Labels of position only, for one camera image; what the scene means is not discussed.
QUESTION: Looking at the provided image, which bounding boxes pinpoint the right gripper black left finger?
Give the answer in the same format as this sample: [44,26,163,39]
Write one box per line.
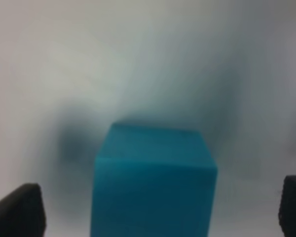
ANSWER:
[0,183,46,237]

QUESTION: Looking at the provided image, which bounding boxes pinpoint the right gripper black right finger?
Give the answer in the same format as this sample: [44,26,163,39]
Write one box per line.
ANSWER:
[278,175,296,237]

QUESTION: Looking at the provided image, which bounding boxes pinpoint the blue block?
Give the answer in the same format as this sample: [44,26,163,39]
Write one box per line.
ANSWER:
[90,123,218,237]

